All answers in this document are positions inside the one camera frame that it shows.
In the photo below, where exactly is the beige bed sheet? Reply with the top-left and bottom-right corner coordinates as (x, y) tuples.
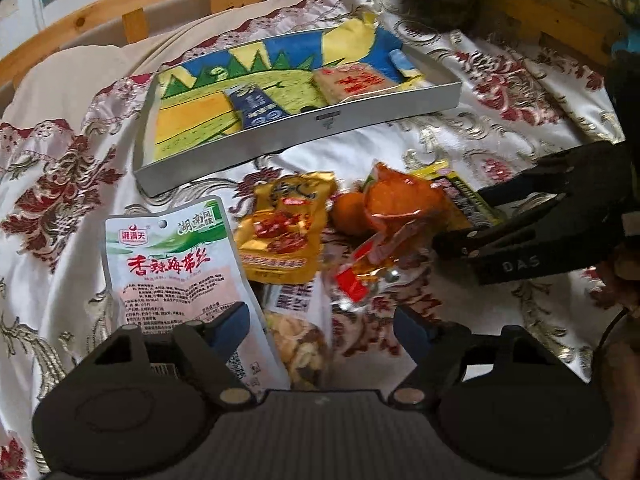
(0, 15), (211, 126)

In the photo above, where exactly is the clear packet with red label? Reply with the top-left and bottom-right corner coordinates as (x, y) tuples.
(320, 220), (441, 316)

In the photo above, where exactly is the pink rice cracker packet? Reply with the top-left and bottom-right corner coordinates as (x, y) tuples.
(312, 62), (396, 108)

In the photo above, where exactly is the person's right hand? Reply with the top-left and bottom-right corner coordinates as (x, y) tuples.
(592, 240), (640, 321)

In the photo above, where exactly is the orange tangerine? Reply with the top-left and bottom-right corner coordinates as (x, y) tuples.
(330, 191), (373, 236)

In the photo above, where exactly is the mixed nut snack packet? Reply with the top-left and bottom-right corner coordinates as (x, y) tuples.
(260, 280), (333, 391)

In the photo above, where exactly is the green yellow snack packet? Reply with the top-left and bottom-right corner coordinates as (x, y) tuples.
(410, 160), (506, 228)

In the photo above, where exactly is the black cable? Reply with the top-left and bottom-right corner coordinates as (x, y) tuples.
(592, 310), (628, 376)

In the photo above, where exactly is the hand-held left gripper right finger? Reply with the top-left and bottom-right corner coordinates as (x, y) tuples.
(385, 305), (571, 407)

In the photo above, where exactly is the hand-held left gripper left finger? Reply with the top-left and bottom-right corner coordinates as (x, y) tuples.
(75, 301), (261, 407)

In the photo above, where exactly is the wooden bed frame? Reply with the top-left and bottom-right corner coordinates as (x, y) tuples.
(0, 0), (631, 86)

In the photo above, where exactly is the dark blue snack packet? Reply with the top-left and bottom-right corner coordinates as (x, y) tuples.
(223, 82), (293, 133)

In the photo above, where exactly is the golden snack packet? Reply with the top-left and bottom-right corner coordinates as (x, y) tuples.
(235, 171), (337, 286)

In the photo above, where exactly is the grey tray with painted bottom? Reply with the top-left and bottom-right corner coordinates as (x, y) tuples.
(132, 27), (463, 198)

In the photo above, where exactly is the light blue snack packet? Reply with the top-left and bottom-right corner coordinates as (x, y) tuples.
(390, 49), (426, 81)

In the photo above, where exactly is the white snack packet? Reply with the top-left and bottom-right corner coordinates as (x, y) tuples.
(101, 195), (291, 391)

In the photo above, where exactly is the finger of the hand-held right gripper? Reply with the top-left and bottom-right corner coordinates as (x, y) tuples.
(477, 142), (621, 211)
(432, 185), (621, 261)

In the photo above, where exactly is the orange red snack packet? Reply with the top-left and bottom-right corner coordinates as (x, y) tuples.
(362, 161), (453, 233)

